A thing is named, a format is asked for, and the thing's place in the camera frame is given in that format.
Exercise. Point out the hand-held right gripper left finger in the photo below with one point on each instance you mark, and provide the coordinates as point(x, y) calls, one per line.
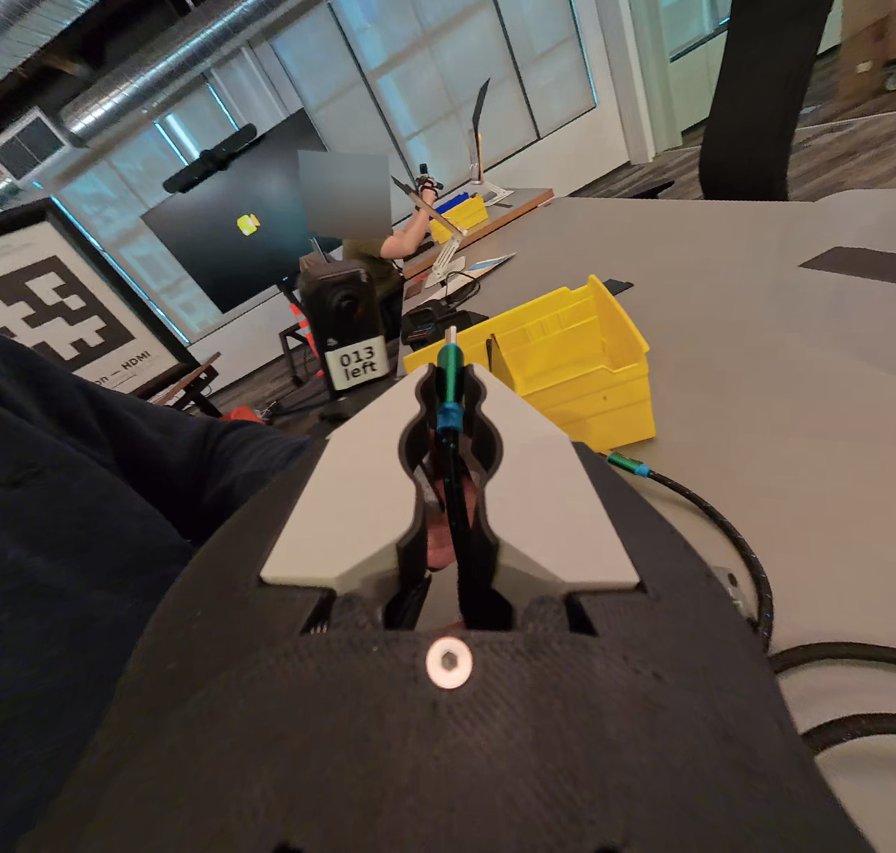
point(343, 517)

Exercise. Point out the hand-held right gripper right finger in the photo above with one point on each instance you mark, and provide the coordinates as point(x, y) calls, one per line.
point(560, 517)

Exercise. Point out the yellow plastic bin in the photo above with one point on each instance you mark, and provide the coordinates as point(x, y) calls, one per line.
point(459, 219)
point(588, 363)

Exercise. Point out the person's left hand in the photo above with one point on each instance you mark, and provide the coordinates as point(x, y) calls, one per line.
point(437, 545)

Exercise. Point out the black pouch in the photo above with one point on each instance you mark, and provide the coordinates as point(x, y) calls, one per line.
point(427, 324)

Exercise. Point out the large black television screen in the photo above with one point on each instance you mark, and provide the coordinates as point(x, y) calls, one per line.
point(238, 251)

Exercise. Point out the orange traffic cone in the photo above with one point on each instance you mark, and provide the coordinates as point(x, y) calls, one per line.
point(245, 412)

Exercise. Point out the tilted black panel on stand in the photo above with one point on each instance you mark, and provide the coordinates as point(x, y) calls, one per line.
point(480, 111)

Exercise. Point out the white printed board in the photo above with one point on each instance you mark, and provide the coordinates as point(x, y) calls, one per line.
point(56, 300)

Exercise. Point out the black office chair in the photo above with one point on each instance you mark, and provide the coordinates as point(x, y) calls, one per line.
point(770, 97)

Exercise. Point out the brown cardboard box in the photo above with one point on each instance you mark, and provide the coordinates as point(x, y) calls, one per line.
point(871, 27)

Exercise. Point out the metal duct pipe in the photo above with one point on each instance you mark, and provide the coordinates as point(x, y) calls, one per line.
point(182, 34)

